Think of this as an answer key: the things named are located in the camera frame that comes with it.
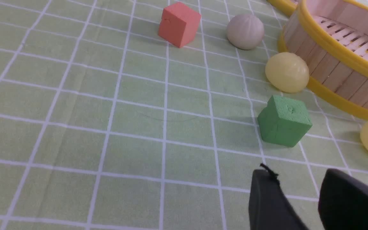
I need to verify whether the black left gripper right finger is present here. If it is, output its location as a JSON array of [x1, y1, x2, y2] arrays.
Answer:
[[318, 169, 368, 230]]

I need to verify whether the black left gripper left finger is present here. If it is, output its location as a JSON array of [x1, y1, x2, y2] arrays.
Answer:
[[249, 164, 308, 230]]

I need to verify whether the white steamed bun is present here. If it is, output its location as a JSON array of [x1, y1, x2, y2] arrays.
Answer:
[[226, 13, 265, 50]]

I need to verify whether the bamboo steamer tray yellow rim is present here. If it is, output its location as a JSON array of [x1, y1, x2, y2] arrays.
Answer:
[[278, 0, 368, 120]]

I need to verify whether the woven bamboo steamer lid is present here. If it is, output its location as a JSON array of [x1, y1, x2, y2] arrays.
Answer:
[[267, 0, 299, 18]]

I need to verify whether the green foam cube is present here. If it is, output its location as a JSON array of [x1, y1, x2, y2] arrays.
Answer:
[[257, 95, 312, 147]]

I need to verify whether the green checkered tablecloth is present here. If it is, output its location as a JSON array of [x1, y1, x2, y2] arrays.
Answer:
[[0, 0, 368, 230]]

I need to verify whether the red foam cube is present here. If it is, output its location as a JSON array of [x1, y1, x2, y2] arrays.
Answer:
[[158, 2, 201, 48]]

